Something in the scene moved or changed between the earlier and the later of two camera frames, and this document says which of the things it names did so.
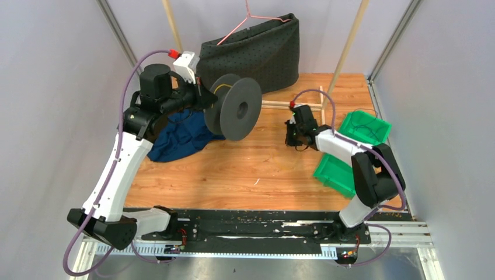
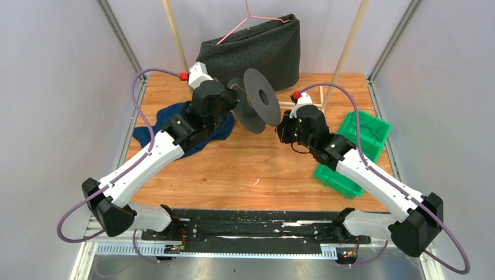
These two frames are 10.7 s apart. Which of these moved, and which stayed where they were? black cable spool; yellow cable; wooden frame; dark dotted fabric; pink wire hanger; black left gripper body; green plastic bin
Moved: black left gripper body; black cable spool; yellow cable
Stayed: pink wire hanger; green plastic bin; wooden frame; dark dotted fabric
